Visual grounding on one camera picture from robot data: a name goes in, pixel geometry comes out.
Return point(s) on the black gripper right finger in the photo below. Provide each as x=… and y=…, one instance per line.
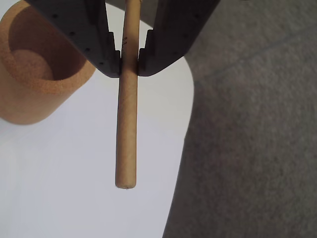
x=171, y=32

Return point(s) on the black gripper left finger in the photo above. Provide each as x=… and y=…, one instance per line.
x=86, y=29

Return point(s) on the wooden pen with print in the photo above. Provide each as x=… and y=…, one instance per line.
x=126, y=124

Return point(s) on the round cork pen holder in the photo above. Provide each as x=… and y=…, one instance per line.
x=37, y=99

